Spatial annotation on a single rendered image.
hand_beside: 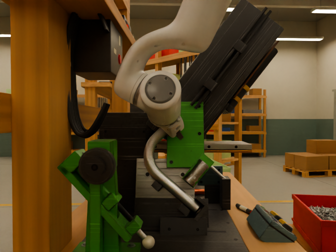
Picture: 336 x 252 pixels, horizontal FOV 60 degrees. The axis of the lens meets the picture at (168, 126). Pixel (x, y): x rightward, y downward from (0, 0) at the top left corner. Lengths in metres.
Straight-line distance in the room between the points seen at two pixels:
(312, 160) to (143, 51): 6.43
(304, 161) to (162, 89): 6.37
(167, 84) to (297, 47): 10.74
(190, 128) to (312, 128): 10.41
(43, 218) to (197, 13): 0.56
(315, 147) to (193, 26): 6.98
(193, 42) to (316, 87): 10.82
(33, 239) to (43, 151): 0.20
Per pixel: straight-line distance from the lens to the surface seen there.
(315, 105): 11.31
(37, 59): 0.74
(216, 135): 3.48
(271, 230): 0.84
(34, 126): 0.74
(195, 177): 0.85
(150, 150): 0.86
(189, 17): 0.59
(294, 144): 10.99
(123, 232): 0.66
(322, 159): 7.07
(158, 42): 0.61
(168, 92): 0.58
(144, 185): 0.91
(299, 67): 11.17
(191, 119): 0.92
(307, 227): 1.13
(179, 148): 0.90
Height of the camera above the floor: 1.21
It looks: 1 degrees down
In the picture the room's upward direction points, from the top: straight up
